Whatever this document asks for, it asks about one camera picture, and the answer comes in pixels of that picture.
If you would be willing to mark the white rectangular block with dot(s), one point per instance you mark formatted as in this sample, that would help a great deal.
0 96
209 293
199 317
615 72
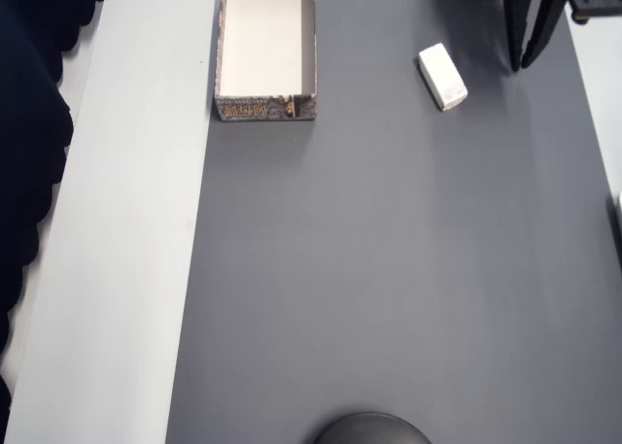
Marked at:
442 75

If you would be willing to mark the printed cardboard box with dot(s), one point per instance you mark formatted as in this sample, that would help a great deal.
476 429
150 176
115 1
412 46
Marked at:
265 36

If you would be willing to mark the grey rubber mat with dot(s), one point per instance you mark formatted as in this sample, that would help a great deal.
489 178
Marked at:
389 269

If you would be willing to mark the black round object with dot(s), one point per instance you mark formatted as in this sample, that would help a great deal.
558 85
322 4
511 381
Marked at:
369 432

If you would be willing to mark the dark blue curtain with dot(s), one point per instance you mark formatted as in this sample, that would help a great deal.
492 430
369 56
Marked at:
24 123

